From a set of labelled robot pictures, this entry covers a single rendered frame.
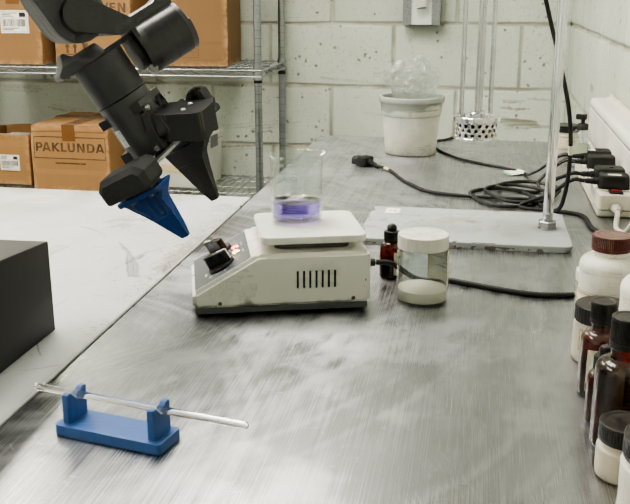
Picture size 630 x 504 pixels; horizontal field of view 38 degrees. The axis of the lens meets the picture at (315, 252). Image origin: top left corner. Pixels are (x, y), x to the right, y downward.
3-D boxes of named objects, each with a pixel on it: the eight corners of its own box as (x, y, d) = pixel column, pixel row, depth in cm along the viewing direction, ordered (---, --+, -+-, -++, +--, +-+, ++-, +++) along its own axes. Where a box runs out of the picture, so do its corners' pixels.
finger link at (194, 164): (162, 159, 106) (202, 138, 103) (174, 147, 109) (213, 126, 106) (195, 209, 108) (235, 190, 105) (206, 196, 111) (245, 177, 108)
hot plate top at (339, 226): (261, 246, 102) (260, 238, 101) (253, 219, 113) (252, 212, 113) (368, 242, 103) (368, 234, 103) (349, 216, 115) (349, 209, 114)
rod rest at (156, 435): (54, 435, 76) (50, 395, 75) (78, 417, 79) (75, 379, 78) (159, 457, 72) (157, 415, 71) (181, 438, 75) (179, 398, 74)
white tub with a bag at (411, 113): (419, 161, 194) (422, 57, 188) (364, 153, 203) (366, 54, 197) (455, 152, 204) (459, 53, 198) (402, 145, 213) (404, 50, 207)
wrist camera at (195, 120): (129, 112, 95) (181, 87, 92) (158, 91, 101) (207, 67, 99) (159, 163, 97) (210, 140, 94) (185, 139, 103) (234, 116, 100)
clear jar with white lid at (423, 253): (410, 310, 105) (412, 242, 103) (387, 294, 110) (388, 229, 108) (456, 303, 107) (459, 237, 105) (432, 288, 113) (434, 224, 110)
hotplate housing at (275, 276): (193, 318, 102) (190, 249, 100) (192, 282, 115) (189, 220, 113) (389, 309, 105) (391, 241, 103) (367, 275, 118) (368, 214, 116)
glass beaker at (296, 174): (281, 233, 105) (280, 159, 103) (261, 220, 111) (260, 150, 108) (337, 227, 108) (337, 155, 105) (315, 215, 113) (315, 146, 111)
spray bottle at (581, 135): (567, 166, 188) (571, 114, 185) (572, 163, 191) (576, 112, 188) (586, 168, 186) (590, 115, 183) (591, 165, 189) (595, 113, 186)
